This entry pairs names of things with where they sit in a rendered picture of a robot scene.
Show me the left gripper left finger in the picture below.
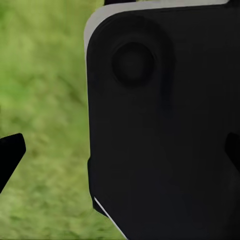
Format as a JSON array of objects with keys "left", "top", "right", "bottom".
[{"left": 0, "top": 133, "right": 26, "bottom": 193}]

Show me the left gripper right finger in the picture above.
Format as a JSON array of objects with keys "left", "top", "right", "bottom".
[{"left": 224, "top": 133, "right": 240, "bottom": 173}]

